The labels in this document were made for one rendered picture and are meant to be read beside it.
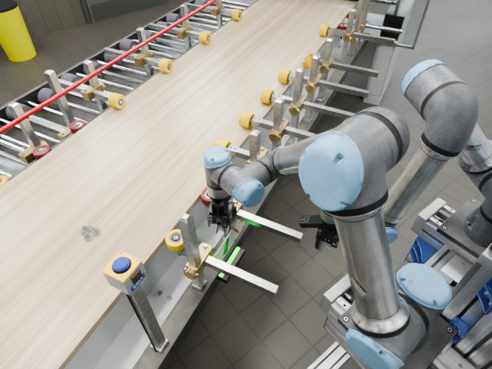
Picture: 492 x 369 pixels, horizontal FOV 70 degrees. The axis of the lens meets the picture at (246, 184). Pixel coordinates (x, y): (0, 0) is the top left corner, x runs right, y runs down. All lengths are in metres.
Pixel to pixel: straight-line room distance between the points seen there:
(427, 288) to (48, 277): 1.17
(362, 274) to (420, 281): 0.22
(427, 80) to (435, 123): 0.12
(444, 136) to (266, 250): 1.67
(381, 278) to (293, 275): 1.62
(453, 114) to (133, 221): 1.13
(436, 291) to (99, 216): 1.19
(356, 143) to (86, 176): 1.36
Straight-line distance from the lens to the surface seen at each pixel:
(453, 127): 0.93
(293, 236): 1.40
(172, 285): 1.59
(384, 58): 3.66
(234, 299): 2.22
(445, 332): 1.14
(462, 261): 1.42
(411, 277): 0.90
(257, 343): 2.12
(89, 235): 1.46
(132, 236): 1.42
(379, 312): 0.77
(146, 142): 1.82
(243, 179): 0.91
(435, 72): 1.01
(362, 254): 0.68
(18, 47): 5.28
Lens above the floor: 1.98
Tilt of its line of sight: 45 degrees down
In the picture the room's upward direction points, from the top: 1 degrees counter-clockwise
